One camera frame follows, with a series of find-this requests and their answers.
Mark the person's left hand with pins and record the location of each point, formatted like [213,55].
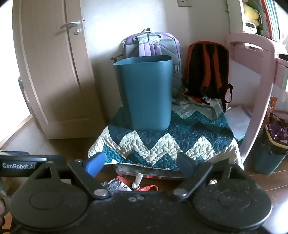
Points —
[1,209]

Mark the clothes on floor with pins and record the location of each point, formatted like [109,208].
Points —
[117,185]

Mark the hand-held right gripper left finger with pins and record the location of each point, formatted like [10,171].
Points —
[95,165]

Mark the row of books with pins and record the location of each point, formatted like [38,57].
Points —
[271,18]

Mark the stack of white papers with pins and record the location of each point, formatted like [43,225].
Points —
[239,121]

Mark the yellow plush toy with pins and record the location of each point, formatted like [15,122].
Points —
[250,13]

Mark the purple grey backpack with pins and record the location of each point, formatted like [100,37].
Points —
[168,48]

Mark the dark storage box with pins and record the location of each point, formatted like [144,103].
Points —
[153,172]

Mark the red wrapper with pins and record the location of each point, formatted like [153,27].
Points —
[148,187]

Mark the white paper scrap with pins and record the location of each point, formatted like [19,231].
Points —
[137,180]

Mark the beige door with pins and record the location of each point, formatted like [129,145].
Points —
[51,78]

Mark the orange patterned bag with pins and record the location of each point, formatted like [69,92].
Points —
[272,104]

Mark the teal plastic bin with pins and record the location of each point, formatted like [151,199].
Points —
[144,94]

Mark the teal white chevron quilt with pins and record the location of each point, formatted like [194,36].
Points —
[157,144]

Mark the purple plastic bag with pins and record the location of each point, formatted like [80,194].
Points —
[277,132]

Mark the teal basket with beige rim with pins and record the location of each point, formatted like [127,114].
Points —
[265,159]

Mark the orange black backpack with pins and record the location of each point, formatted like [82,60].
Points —
[202,67]

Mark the white digital clock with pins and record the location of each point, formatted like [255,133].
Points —
[250,27]

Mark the beige wall plate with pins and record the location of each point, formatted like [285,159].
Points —
[225,5]

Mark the wall socket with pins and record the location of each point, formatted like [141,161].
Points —
[184,2]

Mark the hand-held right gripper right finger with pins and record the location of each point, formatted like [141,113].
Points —
[186,166]

